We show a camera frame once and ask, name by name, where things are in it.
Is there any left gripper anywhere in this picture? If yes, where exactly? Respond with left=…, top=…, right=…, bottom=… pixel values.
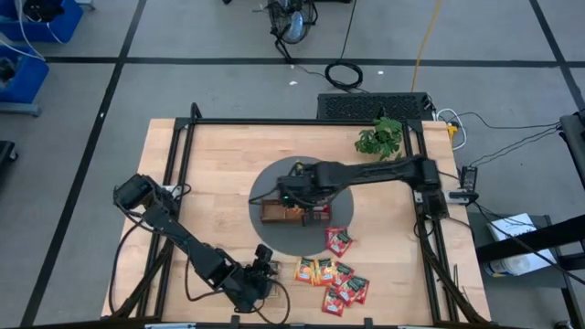
left=228, top=245, right=279, bottom=314

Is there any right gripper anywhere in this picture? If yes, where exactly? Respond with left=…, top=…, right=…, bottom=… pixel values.
left=276, top=162, right=333, bottom=228

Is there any wooden three-compartment tray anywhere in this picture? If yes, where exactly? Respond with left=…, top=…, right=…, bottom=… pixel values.
left=260, top=198, right=331, bottom=226

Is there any round grey placemat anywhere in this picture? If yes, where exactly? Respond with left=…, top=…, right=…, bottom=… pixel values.
left=249, top=155, right=356, bottom=257

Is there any potted green plant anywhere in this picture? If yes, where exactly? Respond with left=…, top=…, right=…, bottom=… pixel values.
left=354, top=116, right=406, bottom=162

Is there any black perforated computer case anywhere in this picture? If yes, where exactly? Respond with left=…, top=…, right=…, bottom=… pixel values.
left=315, top=91, right=436, bottom=122

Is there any black floor fan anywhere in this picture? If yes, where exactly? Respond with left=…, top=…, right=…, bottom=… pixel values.
left=266, top=0, right=320, bottom=47

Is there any black power adapter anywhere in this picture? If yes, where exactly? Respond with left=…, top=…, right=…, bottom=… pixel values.
left=460, top=164, right=479, bottom=191

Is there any white paper bag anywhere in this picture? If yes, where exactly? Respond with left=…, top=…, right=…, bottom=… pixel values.
left=484, top=212, right=558, bottom=278

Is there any black shelf cart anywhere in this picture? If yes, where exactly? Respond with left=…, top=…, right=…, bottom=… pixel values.
left=469, top=213, right=585, bottom=302

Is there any black chair base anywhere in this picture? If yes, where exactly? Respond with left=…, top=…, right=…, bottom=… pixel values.
left=0, top=140, right=19, bottom=184

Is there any blue storage bin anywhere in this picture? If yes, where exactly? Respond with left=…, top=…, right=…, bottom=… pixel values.
left=0, top=44, right=50, bottom=105
left=0, top=0, right=85, bottom=45

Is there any coiled black cable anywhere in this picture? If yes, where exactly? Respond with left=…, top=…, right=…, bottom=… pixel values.
left=323, top=60, right=366, bottom=91

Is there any white cable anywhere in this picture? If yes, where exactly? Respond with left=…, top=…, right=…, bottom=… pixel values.
left=435, top=107, right=469, bottom=153

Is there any yellow cable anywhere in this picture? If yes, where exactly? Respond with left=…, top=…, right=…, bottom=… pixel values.
left=409, top=0, right=444, bottom=94

